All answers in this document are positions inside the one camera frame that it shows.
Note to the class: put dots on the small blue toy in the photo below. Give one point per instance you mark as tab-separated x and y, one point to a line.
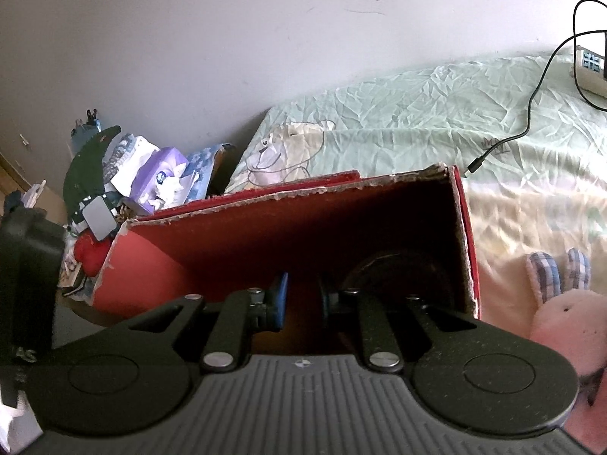
87	125

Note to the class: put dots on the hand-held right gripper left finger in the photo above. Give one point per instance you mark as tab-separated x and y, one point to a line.
282	294

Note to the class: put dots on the red cardboard box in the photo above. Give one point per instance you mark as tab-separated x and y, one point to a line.
284	227

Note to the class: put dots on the small grey square object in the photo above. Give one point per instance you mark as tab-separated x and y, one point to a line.
98	218

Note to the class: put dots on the pink plush rabbit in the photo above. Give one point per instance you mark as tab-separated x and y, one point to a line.
569	322

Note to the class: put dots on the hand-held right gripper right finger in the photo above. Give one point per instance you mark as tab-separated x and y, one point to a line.
341	305

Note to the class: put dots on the purple tissue pack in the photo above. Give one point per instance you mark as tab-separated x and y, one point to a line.
159	180

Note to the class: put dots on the light green bed mattress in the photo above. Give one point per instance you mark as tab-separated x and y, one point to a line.
403	118

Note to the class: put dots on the red soft object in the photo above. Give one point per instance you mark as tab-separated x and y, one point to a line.
92	253

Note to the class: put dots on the white power strip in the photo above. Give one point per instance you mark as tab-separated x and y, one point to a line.
590	64

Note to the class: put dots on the blue white printed packet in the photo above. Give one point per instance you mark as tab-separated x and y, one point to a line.
116	151

